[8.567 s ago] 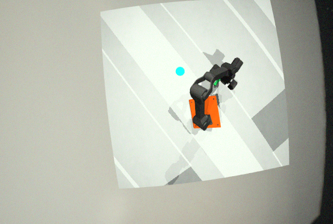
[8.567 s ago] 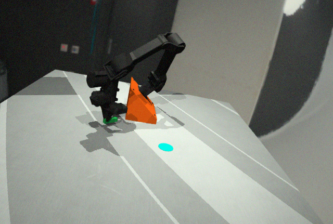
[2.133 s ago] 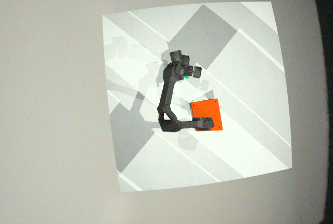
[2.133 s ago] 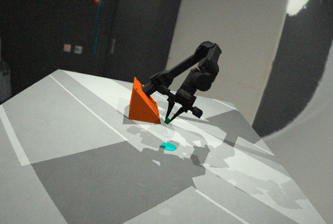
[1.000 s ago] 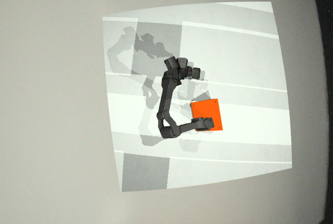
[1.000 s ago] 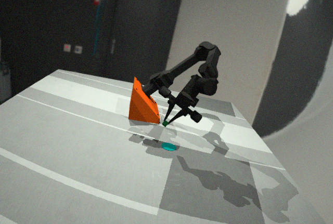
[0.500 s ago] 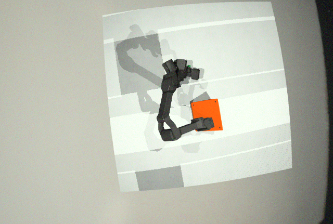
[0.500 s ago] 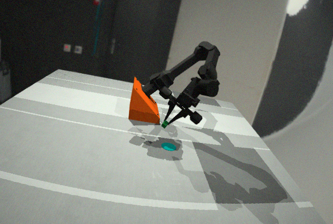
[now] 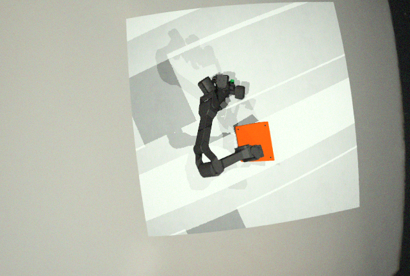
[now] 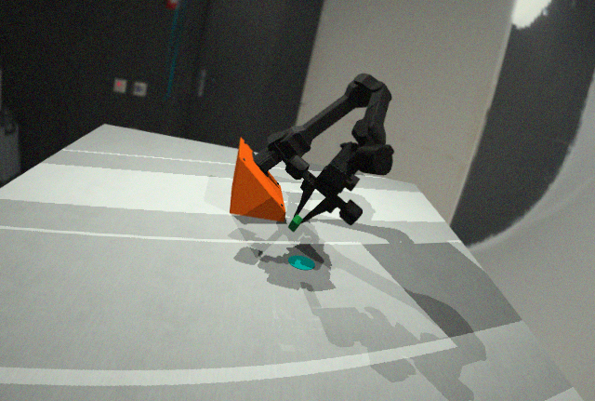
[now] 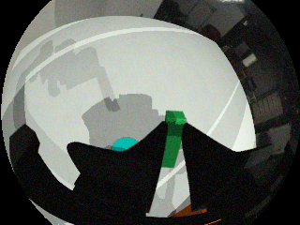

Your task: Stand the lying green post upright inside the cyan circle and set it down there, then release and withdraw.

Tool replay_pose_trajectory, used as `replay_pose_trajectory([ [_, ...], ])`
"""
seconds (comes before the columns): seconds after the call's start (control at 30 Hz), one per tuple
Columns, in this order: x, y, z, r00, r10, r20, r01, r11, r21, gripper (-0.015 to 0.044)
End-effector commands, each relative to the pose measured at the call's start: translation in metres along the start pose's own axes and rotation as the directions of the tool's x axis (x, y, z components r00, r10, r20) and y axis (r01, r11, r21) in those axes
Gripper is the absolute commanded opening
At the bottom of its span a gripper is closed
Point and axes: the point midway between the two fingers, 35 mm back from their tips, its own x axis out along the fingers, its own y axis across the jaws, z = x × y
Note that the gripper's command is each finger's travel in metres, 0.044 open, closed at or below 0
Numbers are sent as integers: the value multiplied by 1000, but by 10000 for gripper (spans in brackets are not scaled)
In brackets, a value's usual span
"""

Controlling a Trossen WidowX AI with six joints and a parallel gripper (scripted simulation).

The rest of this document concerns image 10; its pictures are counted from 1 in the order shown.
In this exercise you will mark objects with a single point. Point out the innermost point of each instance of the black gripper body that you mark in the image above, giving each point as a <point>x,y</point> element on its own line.
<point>297,168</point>

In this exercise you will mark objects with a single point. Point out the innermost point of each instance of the green rectangular post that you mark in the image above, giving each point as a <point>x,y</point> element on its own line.
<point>295,223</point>

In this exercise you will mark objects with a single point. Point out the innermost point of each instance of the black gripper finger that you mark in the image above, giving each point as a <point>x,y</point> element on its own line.
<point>326,205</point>
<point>307,189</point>

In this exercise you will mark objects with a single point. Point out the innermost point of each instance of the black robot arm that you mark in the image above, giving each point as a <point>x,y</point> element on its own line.
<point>371,155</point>

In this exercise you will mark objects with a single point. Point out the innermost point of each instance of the cyan circle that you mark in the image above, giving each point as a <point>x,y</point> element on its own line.
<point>301,262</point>

